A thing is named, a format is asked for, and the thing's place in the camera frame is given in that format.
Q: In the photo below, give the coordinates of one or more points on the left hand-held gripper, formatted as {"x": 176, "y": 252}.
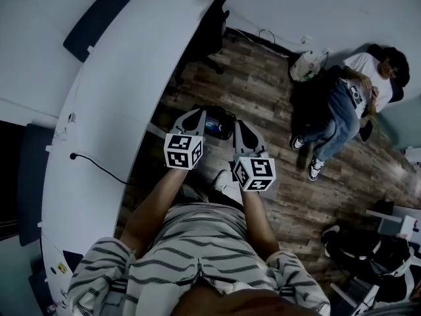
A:
{"x": 179, "y": 151}

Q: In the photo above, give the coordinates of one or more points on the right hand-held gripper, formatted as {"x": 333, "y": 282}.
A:
{"x": 258, "y": 173}

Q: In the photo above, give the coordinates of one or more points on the black trash bin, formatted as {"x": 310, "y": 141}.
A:
{"x": 219, "y": 120}

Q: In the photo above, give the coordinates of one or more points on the person's right forearm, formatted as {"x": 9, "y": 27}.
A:
{"x": 260, "y": 226}

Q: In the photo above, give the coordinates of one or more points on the person's left forearm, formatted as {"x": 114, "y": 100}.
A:
{"x": 148, "y": 209}

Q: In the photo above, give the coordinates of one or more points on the person's white shoe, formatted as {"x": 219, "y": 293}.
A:
{"x": 222, "y": 180}

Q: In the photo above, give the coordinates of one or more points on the black office chair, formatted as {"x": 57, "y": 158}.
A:
{"x": 213, "y": 35}

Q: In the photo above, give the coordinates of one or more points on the white plastic bag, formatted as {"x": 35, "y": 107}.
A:
{"x": 304, "y": 68}

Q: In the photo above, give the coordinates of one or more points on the person's striped shirt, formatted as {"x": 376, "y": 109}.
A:
{"x": 197, "y": 252}

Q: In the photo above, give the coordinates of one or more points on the long dark blue partition panel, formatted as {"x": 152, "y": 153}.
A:
{"x": 98, "y": 20}

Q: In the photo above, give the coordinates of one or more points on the black backpack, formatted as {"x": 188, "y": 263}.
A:
{"x": 365, "y": 255}

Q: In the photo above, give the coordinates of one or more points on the grey box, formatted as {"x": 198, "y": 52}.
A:
{"x": 390, "y": 225}

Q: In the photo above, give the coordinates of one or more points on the small white box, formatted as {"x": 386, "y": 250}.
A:
{"x": 408, "y": 226}

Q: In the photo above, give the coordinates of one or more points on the yellow sticker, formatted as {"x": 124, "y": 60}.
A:
{"x": 62, "y": 268}

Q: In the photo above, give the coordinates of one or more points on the white wall adapter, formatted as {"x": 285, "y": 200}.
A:
{"x": 306, "y": 39}

